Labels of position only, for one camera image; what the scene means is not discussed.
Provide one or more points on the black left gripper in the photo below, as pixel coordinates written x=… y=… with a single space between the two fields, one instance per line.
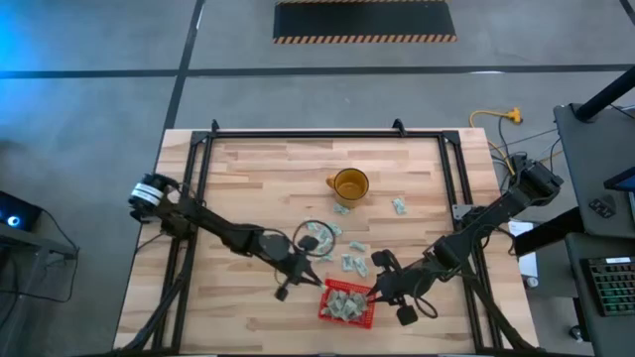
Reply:
x=295 y=270

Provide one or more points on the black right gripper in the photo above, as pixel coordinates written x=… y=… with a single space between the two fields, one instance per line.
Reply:
x=402 y=287

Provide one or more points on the red slotted plastic basket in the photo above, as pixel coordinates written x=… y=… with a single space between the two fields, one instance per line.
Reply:
x=347 y=283

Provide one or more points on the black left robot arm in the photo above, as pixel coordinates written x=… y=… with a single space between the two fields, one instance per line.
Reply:
x=213 y=223

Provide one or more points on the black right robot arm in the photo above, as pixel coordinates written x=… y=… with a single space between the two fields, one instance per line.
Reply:
x=491 y=213

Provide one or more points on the amber glass mug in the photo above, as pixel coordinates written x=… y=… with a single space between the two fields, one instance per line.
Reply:
x=351 y=187

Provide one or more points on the white paper sheet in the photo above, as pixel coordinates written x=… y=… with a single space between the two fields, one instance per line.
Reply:
x=528 y=263

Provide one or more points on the black diagonal desk bar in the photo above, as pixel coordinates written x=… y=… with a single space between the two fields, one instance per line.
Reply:
x=546 y=232

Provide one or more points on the black power strip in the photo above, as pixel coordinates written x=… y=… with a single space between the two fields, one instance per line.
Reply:
x=518 y=159

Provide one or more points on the dark grey desk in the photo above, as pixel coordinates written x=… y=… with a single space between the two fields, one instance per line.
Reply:
x=578 y=297

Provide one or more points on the black backlit keyboard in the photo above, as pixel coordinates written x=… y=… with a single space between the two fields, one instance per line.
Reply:
x=612 y=285

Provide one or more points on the small black desk device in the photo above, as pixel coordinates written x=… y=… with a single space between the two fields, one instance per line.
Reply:
x=601 y=207

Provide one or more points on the black hazard-striped floor mat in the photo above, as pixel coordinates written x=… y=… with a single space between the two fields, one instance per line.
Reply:
x=364 y=20

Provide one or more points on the dark monitor screen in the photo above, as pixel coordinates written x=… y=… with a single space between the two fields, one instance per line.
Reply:
x=622 y=181

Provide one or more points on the black computer with blue light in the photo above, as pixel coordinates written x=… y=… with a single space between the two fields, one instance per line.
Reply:
x=25 y=210

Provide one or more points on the black round pole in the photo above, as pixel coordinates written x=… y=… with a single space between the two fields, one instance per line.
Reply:
x=602 y=96

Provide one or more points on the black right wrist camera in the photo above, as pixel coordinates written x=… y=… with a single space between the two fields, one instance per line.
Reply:
x=407 y=316

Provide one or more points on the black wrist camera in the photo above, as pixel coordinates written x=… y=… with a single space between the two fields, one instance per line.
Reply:
x=407 y=316
x=308 y=243

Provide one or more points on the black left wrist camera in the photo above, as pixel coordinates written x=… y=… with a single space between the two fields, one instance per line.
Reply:
x=308 y=243

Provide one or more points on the grey metal bracket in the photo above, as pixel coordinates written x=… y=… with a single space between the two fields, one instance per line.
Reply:
x=459 y=212

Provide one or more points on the black metal table frame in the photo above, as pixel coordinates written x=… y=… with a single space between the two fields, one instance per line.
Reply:
x=322 y=134

